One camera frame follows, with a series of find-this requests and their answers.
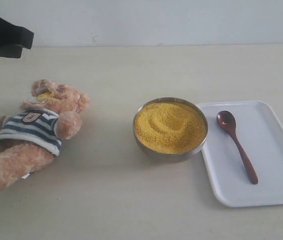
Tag brown plush teddy bear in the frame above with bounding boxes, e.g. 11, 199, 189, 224
0, 79, 90, 191

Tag dark red wooden spoon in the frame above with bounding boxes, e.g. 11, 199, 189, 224
216, 110, 259, 185

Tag yellow millet grains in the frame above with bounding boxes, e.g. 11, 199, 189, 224
35, 91, 208, 155

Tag steel bowl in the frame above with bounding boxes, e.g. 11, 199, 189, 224
132, 97, 209, 163

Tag white plastic tray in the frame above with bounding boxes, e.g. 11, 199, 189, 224
198, 100, 283, 208

